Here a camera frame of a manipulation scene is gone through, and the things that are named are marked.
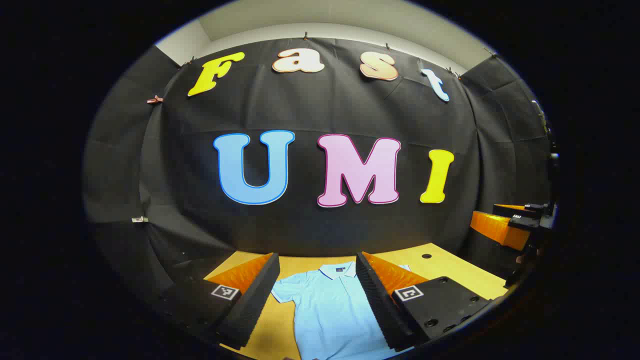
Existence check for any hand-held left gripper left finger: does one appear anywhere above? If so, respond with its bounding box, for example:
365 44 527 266
152 252 281 351

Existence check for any light blue T-shirt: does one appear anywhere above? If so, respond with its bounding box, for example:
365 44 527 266
270 261 414 360

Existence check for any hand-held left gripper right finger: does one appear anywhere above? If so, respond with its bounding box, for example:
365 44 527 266
355 251 496 352

